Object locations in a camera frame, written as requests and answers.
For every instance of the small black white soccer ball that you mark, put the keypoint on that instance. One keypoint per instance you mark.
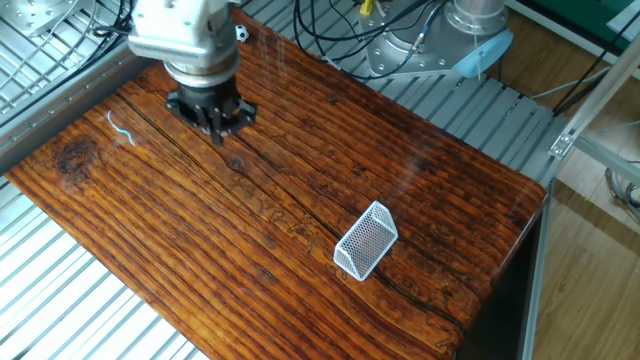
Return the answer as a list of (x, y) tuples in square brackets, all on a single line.
[(242, 34)]

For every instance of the silver corner bracket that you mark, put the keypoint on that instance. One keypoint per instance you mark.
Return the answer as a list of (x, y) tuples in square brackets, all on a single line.
[(561, 146)]

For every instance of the glossy brown wooden board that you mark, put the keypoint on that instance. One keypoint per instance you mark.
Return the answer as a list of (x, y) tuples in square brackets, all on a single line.
[(250, 225)]

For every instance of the green board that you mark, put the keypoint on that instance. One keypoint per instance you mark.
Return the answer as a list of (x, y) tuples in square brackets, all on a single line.
[(585, 15)]

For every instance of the silver plate with screw holes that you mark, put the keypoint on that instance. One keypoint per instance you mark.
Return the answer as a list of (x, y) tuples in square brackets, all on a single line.
[(35, 17)]

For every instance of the slanted aluminium frame post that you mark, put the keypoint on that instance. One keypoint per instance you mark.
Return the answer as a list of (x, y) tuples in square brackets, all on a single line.
[(600, 90)]

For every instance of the grey aluminium rail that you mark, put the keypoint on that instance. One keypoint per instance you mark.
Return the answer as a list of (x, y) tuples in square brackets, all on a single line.
[(75, 105)]

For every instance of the yellow connector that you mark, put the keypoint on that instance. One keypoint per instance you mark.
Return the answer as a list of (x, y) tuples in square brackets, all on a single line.
[(366, 7)]

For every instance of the aluminium table edge profile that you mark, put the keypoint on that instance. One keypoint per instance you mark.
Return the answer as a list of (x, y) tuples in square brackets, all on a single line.
[(537, 270)]

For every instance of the white wrist adapter block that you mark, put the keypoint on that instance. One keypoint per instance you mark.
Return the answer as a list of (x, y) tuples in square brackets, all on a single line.
[(175, 35)]

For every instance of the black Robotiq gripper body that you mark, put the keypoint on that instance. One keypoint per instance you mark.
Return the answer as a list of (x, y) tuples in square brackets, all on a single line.
[(210, 102)]

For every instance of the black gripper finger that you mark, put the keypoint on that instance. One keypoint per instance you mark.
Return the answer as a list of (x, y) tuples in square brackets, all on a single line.
[(245, 114), (185, 111)]

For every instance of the aluminium frame beam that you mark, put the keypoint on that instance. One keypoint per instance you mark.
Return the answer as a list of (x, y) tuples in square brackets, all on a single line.
[(610, 160)]

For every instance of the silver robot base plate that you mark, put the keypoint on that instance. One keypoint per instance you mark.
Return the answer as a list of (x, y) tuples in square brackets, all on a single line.
[(395, 60)]

